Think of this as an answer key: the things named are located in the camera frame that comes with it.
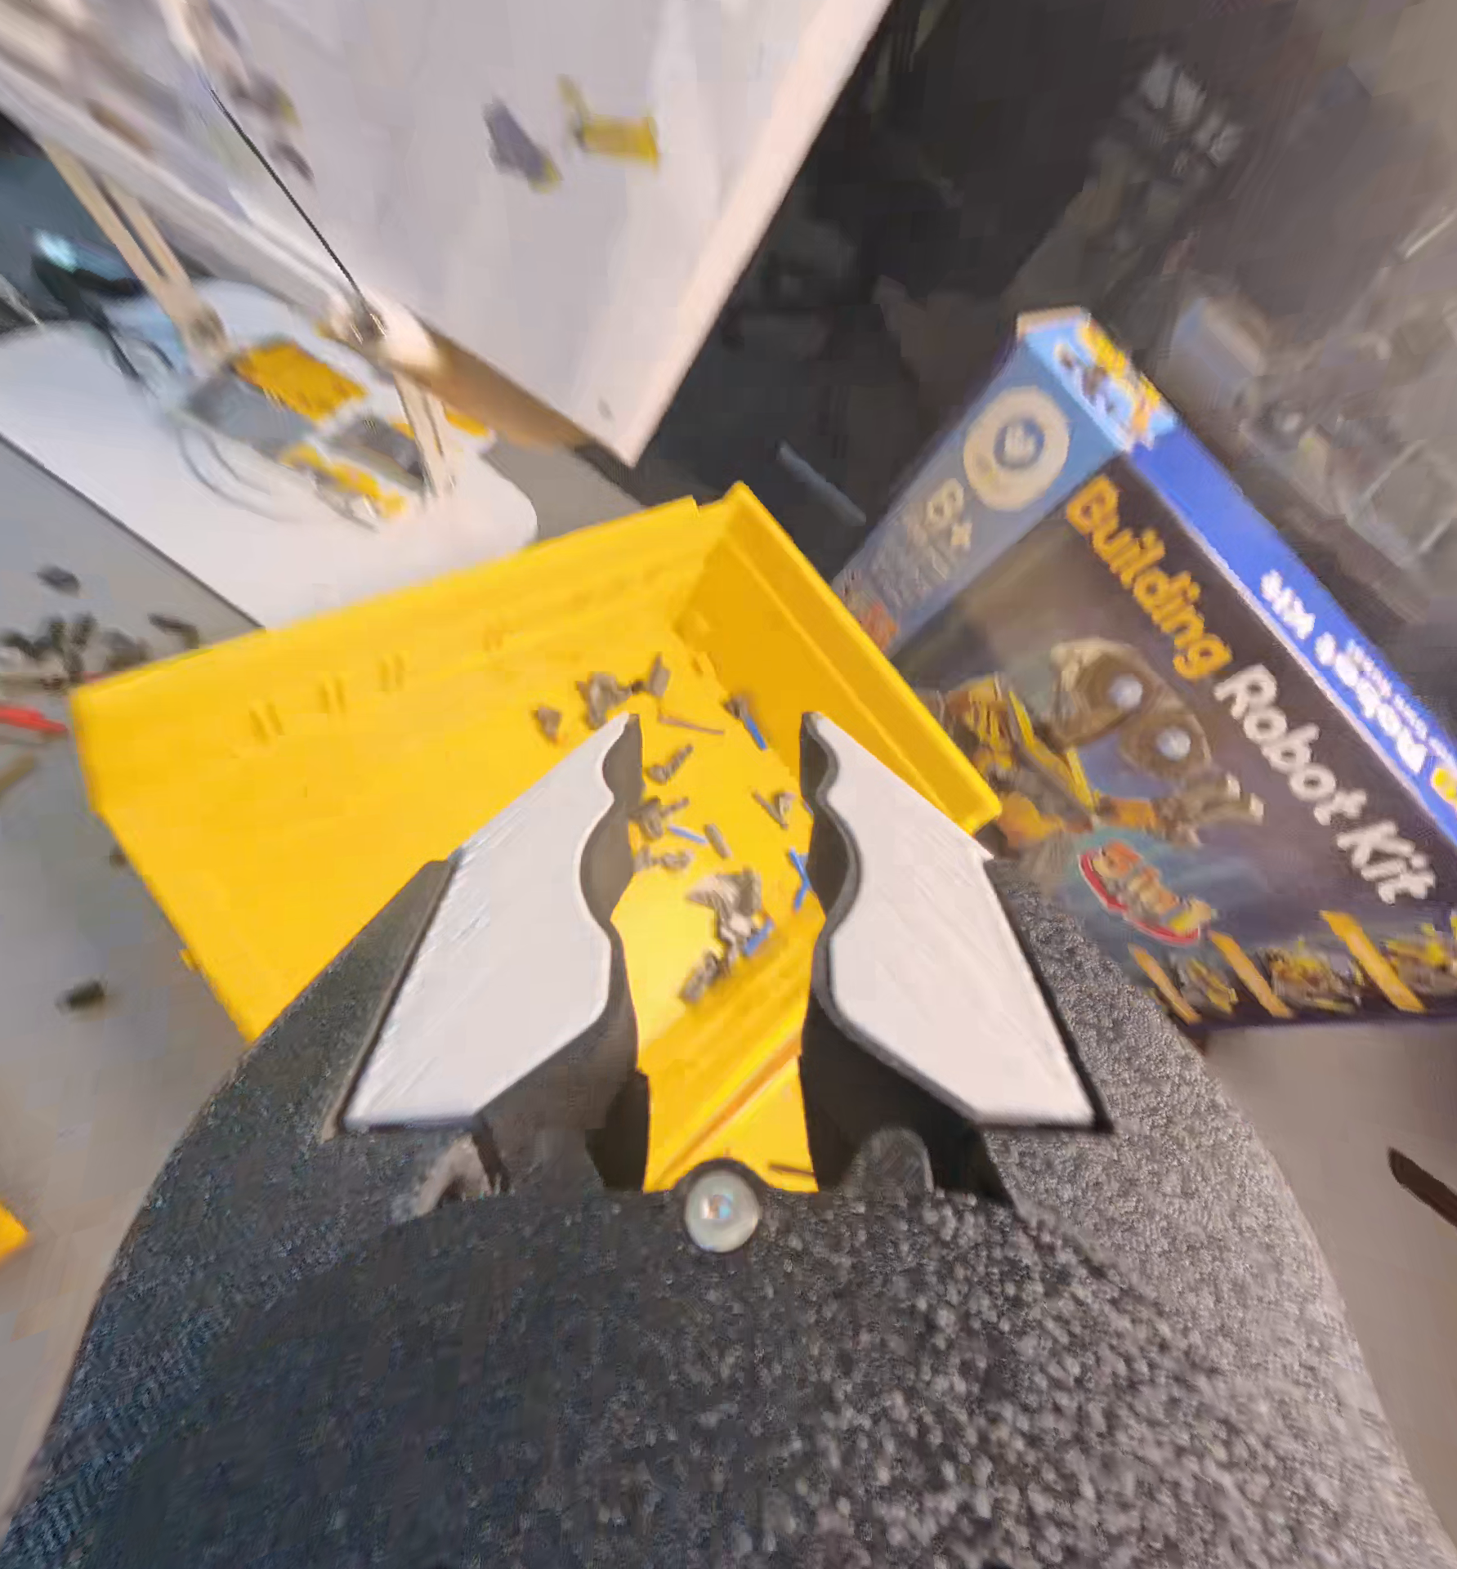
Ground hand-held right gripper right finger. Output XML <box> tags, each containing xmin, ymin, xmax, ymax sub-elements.
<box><xmin>797</xmin><ymin>711</ymin><xmax>1102</xmax><ymax>1179</ymax></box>

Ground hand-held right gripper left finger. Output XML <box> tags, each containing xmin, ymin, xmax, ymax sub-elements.
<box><xmin>340</xmin><ymin>715</ymin><xmax>647</xmax><ymax>1179</ymax></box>

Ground large yellow bin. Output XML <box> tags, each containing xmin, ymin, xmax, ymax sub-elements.
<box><xmin>72</xmin><ymin>484</ymin><xmax>1004</xmax><ymax>1192</ymax></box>

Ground grey desk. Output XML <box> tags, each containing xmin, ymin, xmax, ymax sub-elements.
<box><xmin>0</xmin><ymin>319</ymin><xmax>1457</xmax><ymax>1569</ymax></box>

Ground blue printed cardboard box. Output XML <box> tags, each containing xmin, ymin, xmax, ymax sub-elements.
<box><xmin>831</xmin><ymin>308</ymin><xmax>1457</xmax><ymax>1032</ymax></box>

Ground pile of small building pieces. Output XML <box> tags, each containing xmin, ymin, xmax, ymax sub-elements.
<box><xmin>0</xmin><ymin>564</ymin><xmax>202</xmax><ymax>811</ymax></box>

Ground printed sticker sheet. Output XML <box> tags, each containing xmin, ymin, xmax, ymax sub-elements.
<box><xmin>178</xmin><ymin>332</ymin><xmax>436</xmax><ymax>522</ymax></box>

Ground white book stand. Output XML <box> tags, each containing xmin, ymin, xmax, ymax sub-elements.
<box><xmin>31</xmin><ymin>123</ymin><xmax>588</xmax><ymax>505</ymax></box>

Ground instruction booklet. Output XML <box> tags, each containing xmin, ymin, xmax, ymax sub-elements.
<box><xmin>0</xmin><ymin>0</ymin><xmax>888</xmax><ymax>468</ymax></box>

